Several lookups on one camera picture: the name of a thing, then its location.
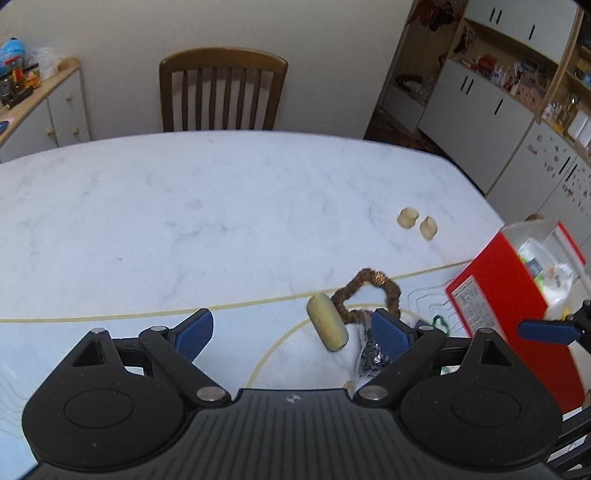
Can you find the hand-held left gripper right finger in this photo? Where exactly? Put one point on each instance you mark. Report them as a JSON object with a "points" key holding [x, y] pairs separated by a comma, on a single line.
{"points": [[392, 334]]}

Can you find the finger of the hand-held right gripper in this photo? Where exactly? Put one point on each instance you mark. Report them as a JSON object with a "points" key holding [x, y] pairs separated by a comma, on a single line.
{"points": [[545, 331]]}

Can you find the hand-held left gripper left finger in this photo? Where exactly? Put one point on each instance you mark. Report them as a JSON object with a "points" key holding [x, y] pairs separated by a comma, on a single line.
{"points": [[194, 332]]}

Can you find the clear packet with dark contents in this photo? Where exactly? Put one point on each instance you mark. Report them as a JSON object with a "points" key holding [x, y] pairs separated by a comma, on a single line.
{"points": [[369, 360]]}

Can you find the red cardboard box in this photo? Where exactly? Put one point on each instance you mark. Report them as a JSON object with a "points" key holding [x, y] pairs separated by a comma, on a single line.
{"points": [[508, 286]]}

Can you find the brown scrunchie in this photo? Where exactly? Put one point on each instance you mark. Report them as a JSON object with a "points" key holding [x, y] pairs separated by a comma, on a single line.
{"points": [[392, 288]]}

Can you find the embroidered sachet with green tassel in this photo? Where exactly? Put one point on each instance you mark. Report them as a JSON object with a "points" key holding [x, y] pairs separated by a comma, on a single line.
{"points": [[437, 318]]}

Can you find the pale yellow oval bar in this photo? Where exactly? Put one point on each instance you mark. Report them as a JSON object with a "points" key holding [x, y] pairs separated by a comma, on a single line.
{"points": [[328, 323]]}

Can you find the small beige round piece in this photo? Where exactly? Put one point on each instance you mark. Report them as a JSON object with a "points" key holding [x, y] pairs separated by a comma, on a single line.
{"points": [[408, 218], [428, 227]]}

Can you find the small white box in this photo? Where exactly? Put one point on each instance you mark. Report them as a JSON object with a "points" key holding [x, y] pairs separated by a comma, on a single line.
{"points": [[578, 125]]}

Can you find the wooden sideboard with white doors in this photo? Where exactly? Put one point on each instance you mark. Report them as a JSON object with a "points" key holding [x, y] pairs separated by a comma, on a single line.
{"points": [[64, 110]]}

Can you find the row of small shelf ornaments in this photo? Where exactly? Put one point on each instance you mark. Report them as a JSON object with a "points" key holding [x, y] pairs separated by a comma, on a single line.
{"points": [[498, 69]]}

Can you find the brown wooden chair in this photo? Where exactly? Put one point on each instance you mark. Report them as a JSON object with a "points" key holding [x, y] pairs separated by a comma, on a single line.
{"points": [[221, 62]]}

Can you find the clear plastic bag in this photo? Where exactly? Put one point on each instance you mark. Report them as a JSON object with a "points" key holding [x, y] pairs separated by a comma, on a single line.
{"points": [[44, 62]]}

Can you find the dark jar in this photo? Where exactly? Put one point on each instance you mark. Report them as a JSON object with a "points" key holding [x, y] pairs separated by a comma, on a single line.
{"points": [[5, 86]]}

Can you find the blue round toy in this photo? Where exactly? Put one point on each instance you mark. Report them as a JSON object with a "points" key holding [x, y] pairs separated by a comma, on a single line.
{"points": [[11, 53]]}

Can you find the white wall cabinet unit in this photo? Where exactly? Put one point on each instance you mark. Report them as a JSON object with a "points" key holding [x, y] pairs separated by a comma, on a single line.
{"points": [[466, 101]]}

